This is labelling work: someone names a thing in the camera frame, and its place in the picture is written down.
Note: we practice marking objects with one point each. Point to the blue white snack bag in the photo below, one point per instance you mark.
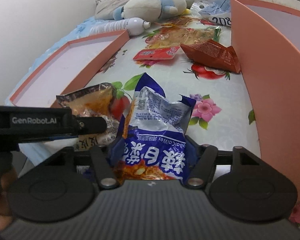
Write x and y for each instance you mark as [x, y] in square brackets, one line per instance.
[154, 133]

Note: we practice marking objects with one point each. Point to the light blue numbered plastic bag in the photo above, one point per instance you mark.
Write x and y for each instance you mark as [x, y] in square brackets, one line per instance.
[215, 11]

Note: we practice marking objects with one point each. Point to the clear red header snack bag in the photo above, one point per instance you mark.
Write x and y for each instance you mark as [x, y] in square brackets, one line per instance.
[163, 43]

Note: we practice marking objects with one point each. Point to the pink box lid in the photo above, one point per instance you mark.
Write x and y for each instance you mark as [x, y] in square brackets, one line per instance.
[68, 69]

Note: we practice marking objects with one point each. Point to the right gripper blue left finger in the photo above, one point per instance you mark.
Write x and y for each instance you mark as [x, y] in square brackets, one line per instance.
[116, 150]

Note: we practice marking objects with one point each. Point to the brown grey snack packet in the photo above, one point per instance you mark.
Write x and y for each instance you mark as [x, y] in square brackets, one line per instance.
[93, 101]

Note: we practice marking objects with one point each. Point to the deep pink cardboard box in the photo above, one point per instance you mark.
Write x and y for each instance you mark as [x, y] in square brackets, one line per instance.
[266, 39]

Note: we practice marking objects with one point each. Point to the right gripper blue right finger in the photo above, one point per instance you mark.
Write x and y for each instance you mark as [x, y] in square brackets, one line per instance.
[193, 151]

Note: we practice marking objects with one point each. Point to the white blue plush toy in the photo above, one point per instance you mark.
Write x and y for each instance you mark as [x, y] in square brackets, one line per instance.
[150, 10]

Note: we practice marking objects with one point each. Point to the dark red snack pouch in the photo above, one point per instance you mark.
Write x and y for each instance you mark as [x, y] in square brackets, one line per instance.
[214, 55]

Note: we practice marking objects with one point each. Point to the person's left hand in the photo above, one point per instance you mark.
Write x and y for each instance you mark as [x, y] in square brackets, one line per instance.
[6, 217]

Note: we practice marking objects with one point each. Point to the white lotion bottle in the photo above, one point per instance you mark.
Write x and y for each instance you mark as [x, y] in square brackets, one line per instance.
[135, 26]

